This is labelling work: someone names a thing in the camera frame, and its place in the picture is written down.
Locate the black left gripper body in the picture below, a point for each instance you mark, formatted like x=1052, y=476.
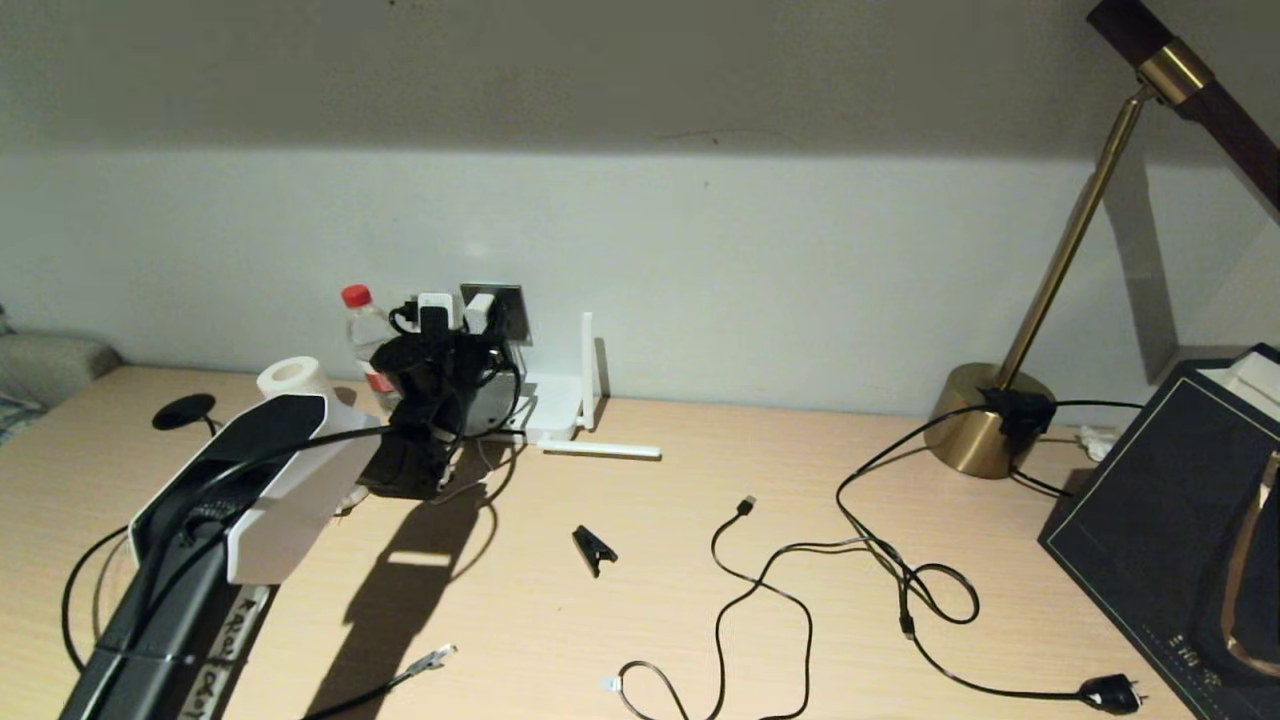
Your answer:
x=435, y=385

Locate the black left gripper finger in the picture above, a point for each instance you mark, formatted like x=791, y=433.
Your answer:
x=498, y=352
x=464, y=337

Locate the white power adapter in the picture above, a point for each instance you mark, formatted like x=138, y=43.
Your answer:
x=481, y=310

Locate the white router with antennas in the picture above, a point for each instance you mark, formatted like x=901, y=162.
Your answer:
x=555, y=400

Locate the grey white plug night light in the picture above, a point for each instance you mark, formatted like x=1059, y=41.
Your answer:
x=352, y=500

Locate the clear water bottle red cap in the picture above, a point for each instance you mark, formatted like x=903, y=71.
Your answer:
x=365, y=325

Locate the white paper roll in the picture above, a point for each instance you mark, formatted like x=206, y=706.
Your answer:
x=290, y=375

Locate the black plastic clip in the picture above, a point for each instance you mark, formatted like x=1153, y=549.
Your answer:
x=594, y=548

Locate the grey cushion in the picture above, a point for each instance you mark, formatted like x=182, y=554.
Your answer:
x=50, y=365

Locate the brass desk lamp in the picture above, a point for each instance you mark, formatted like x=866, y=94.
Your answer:
x=975, y=440

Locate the small white connector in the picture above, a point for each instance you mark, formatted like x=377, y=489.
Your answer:
x=1098, y=443

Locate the black box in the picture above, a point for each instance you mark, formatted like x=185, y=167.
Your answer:
x=1150, y=520

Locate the grey wall socket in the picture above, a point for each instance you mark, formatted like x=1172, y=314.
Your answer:
x=512, y=310

